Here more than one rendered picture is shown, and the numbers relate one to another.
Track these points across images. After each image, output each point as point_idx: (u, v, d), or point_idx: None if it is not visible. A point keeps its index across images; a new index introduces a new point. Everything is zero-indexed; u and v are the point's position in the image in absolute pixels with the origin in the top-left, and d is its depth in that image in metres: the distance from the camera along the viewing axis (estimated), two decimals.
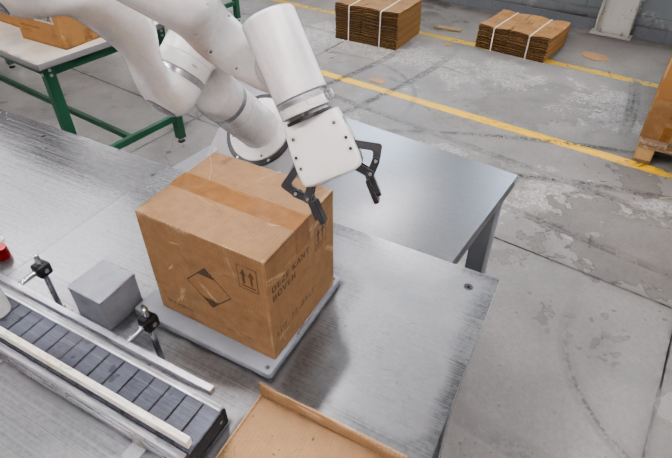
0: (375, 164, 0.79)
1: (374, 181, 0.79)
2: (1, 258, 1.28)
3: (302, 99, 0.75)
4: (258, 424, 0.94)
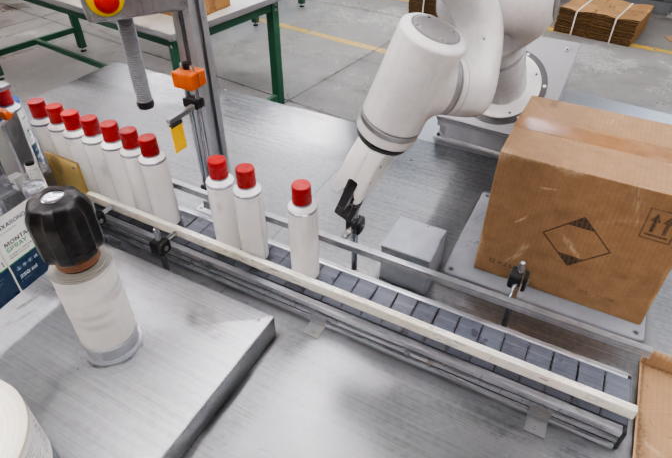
0: None
1: None
2: None
3: (418, 135, 0.69)
4: (660, 395, 0.82)
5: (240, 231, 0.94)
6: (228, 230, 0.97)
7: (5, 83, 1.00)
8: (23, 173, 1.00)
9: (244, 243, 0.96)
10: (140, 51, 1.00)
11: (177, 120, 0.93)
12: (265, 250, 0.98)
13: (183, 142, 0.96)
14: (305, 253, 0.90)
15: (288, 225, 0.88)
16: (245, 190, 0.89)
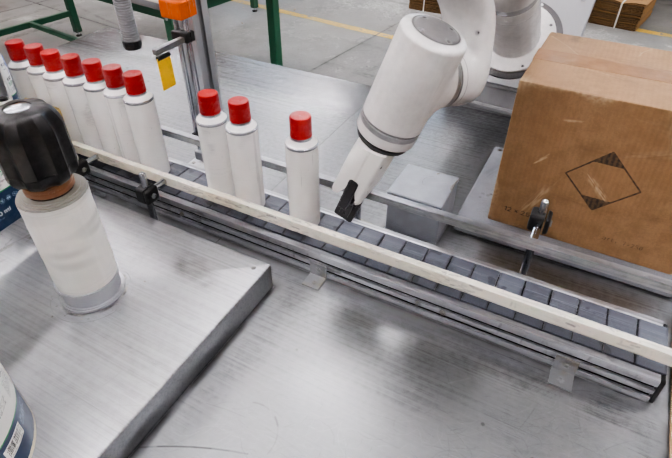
0: None
1: None
2: None
3: (419, 135, 0.69)
4: None
5: (234, 175, 0.86)
6: (220, 175, 0.89)
7: None
8: None
9: (238, 189, 0.88)
10: None
11: (165, 52, 0.85)
12: (261, 197, 0.90)
13: (172, 78, 0.88)
14: (305, 196, 0.82)
15: (286, 164, 0.80)
16: (239, 126, 0.81)
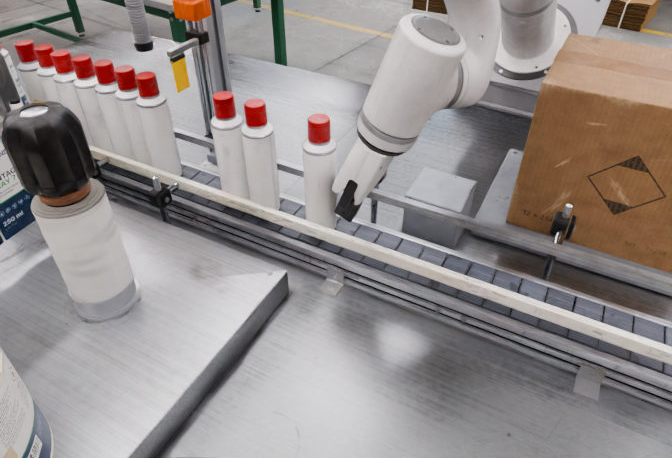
0: None
1: None
2: None
3: (418, 135, 0.69)
4: None
5: (249, 178, 0.85)
6: (235, 179, 0.87)
7: None
8: None
9: (253, 193, 0.86)
10: None
11: (179, 54, 0.83)
12: (276, 201, 0.88)
13: (186, 80, 0.86)
14: (322, 200, 0.81)
15: (303, 168, 0.79)
16: (255, 129, 0.79)
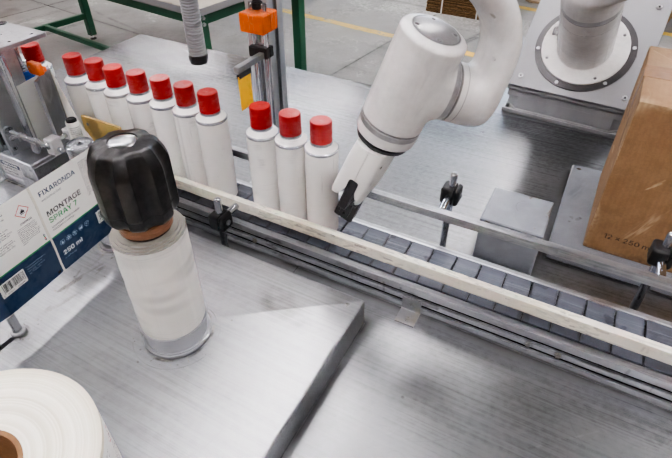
0: None
1: None
2: None
3: (419, 135, 0.69)
4: None
5: (281, 189, 0.83)
6: (269, 191, 0.85)
7: (39, 31, 0.86)
8: (60, 136, 0.86)
9: (285, 204, 0.84)
10: None
11: (245, 70, 0.79)
12: None
13: (250, 97, 0.82)
14: (325, 202, 0.80)
15: (305, 170, 0.79)
16: (290, 139, 0.77)
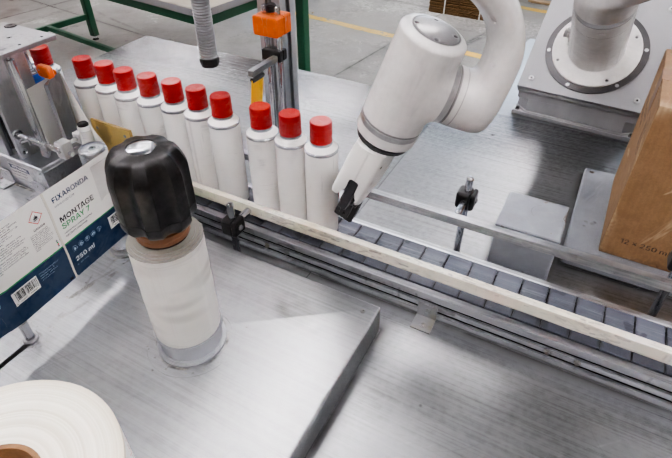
0: None
1: None
2: None
3: (419, 135, 0.69)
4: None
5: (281, 190, 0.83)
6: (269, 191, 0.85)
7: (49, 34, 0.85)
8: (70, 140, 0.85)
9: (285, 204, 0.84)
10: None
11: (259, 73, 0.78)
12: None
13: (260, 99, 0.81)
14: (325, 202, 0.80)
15: (305, 170, 0.79)
16: (289, 140, 0.77)
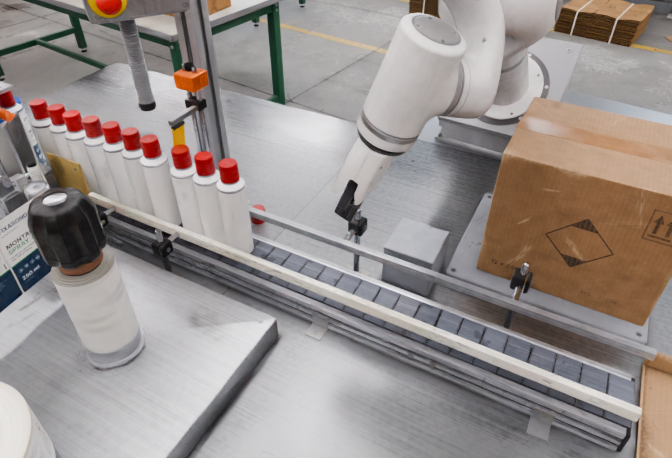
0: None
1: None
2: (260, 221, 1.15)
3: (419, 135, 0.69)
4: (663, 397, 0.82)
5: (202, 218, 0.98)
6: (193, 218, 1.00)
7: (7, 84, 1.00)
8: (25, 175, 1.00)
9: (206, 230, 0.99)
10: (142, 52, 1.00)
11: (180, 122, 0.93)
12: None
13: (183, 142, 0.96)
14: (237, 229, 0.95)
15: (219, 203, 0.94)
16: (204, 178, 0.92)
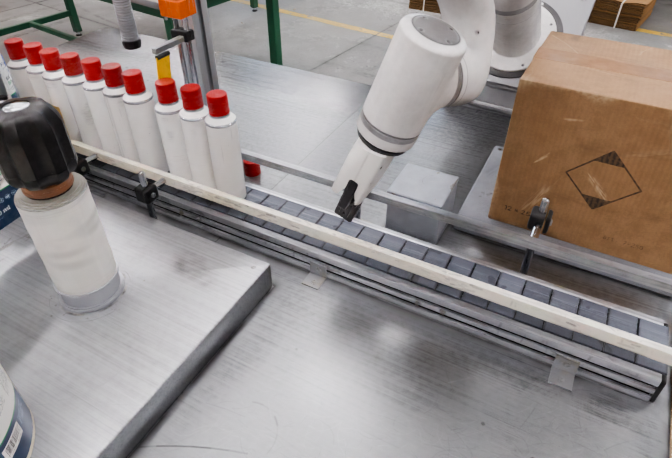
0: None
1: None
2: (254, 173, 1.07)
3: (419, 135, 0.69)
4: None
5: (189, 160, 0.90)
6: (180, 162, 0.92)
7: None
8: None
9: (194, 174, 0.91)
10: None
11: (164, 51, 0.85)
12: None
13: (168, 76, 0.88)
14: (228, 171, 0.87)
15: (208, 141, 0.86)
16: (191, 112, 0.84)
